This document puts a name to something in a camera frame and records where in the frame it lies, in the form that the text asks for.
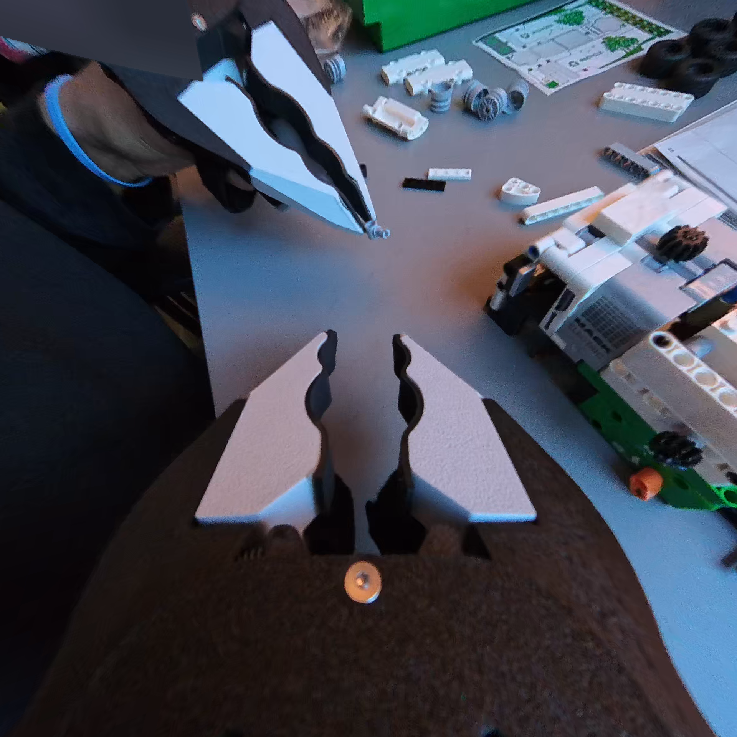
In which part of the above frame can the person's dark clothing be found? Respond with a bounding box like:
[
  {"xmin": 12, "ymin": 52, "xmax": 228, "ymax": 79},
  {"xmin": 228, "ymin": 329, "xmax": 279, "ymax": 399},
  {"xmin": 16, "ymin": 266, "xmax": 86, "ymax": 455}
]
[{"xmin": 0, "ymin": 198, "xmax": 216, "ymax": 737}]

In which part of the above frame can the grey lego beam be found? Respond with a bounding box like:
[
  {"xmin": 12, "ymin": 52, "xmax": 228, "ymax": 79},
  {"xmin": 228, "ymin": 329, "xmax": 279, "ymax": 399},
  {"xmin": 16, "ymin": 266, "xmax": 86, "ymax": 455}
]
[{"xmin": 601, "ymin": 143, "xmax": 661, "ymax": 177}]

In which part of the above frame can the white rounded lego piece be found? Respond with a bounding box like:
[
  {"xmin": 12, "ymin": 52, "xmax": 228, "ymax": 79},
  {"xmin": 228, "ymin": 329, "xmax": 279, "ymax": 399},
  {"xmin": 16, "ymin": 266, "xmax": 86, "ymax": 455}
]
[{"xmin": 498, "ymin": 178, "xmax": 542, "ymax": 207}]

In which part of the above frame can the white green lego truck model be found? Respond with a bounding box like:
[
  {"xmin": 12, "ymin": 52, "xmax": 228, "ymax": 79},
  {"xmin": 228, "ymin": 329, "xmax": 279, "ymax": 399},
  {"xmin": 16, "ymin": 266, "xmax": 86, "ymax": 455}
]
[{"xmin": 485, "ymin": 170, "xmax": 737, "ymax": 514}]

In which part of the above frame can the lego sticker sheet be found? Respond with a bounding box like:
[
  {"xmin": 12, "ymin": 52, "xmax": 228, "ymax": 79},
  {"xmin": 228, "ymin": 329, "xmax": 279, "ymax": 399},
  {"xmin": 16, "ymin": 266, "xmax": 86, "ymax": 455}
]
[{"xmin": 473, "ymin": 0, "xmax": 687, "ymax": 96}]

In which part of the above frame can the blue wristband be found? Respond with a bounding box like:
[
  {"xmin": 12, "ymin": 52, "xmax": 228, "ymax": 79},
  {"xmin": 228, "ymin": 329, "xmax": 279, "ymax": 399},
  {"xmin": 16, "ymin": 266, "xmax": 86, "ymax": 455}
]
[{"xmin": 43, "ymin": 75, "xmax": 155, "ymax": 188}]

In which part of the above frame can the white lego panel piece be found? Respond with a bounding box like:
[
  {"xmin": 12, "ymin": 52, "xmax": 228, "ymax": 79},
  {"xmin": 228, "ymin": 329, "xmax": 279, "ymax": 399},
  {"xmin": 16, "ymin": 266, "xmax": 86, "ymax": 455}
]
[
  {"xmin": 379, "ymin": 50, "xmax": 448, "ymax": 88},
  {"xmin": 362, "ymin": 96, "xmax": 430, "ymax": 141},
  {"xmin": 403, "ymin": 60, "xmax": 474, "ymax": 97}
]

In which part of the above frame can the person's left forearm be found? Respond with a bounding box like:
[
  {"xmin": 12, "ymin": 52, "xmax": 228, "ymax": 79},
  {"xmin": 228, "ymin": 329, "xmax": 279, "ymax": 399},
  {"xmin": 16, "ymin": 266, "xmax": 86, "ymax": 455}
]
[{"xmin": 0, "ymin": 55, "xmax": 139, "ymax": 231}]

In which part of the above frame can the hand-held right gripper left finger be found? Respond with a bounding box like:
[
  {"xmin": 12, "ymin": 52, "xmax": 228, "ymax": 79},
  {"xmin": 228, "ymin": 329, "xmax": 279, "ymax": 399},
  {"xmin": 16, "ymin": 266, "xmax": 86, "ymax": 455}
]
[{"xmin": 194, "ymin": 330, "xmax": 354, "ymax": 555}]

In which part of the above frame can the long white lego beam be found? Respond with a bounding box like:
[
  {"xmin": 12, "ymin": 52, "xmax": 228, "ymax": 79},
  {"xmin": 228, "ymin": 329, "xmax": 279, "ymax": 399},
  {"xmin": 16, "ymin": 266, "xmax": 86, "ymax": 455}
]
[{"xmin": 519, "ymin": 187, "xmax": 605, "ymax": 226}]

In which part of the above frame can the large white lego brick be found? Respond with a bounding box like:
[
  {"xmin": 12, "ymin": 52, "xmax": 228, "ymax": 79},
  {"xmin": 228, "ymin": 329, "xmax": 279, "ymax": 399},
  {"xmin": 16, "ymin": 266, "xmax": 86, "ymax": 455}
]
[{"xmin": 598, "ymin": 82, "xmax": 696, "ymax": 123}]

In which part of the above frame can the green lego box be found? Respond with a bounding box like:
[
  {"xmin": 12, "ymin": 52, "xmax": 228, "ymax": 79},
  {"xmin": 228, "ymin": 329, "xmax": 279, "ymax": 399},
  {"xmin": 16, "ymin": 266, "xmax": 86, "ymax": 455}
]
[{"xmin": 350, "ymin": 0, "xmax": 545, "ymax": 54}]

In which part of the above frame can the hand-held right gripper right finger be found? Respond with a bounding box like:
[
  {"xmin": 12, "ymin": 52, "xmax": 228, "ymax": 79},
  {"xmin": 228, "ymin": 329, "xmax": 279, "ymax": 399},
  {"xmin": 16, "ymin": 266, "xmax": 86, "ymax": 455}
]
[{"xmin": 366, "ymin": 333, "xmax": 537, "ymax": 555}]

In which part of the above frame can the person's left hand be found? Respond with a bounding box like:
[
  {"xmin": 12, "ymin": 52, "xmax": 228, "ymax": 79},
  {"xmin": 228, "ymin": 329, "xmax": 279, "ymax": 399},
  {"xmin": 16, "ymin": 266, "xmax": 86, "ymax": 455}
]
[{"xmin": 58, "ymin": 61, "xmax": 198, "ymax": 180}]

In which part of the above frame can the lego instruction booklet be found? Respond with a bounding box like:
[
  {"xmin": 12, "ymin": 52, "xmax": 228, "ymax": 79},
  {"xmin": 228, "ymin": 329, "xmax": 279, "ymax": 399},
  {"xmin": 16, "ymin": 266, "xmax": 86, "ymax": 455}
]
[{"xmin": 653, "ymin": 102, "xmax": 737, "ymax": 215}]

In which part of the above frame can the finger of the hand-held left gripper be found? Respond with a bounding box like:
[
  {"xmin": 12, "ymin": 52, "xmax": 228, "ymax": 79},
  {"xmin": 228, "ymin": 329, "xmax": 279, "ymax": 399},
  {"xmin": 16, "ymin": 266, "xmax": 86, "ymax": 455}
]
[
  {"xmin": 177, "ymin": 78, "xmax": 370, "ymax": 236},
  {"xmin": 246, "ymin": 21, "xmax": 378, "ymax": 225}
]

